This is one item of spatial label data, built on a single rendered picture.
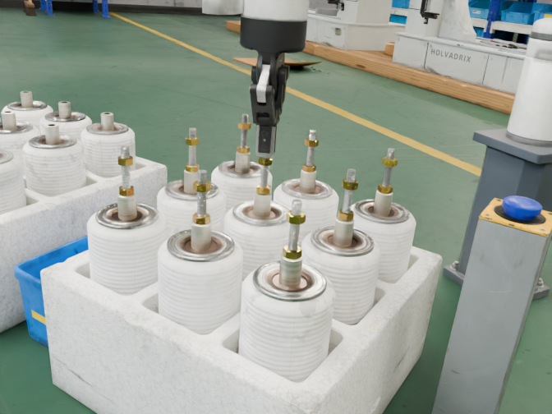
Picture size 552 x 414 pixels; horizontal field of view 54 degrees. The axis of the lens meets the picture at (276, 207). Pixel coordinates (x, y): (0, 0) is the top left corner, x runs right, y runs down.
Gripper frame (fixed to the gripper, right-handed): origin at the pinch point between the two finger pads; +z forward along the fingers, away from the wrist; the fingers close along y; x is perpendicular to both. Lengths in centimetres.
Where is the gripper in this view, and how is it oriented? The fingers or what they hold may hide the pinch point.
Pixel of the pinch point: (266, 140)
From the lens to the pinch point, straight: 66.7
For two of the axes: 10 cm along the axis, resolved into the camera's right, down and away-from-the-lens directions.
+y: 1.5, -3.8, 9.1
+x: -9.9, -1.2, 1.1
